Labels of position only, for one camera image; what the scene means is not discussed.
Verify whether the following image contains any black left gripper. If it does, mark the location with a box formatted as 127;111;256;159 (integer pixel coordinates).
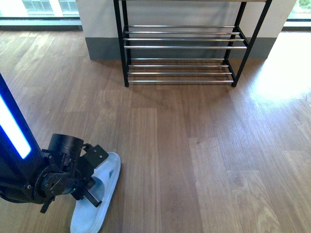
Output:
34;133;108;208

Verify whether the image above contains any black metal shoe rack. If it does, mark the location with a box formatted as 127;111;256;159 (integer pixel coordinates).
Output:
113;0;271;87

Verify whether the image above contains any light blue slipper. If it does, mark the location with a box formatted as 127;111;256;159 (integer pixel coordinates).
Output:
70;152;121;233

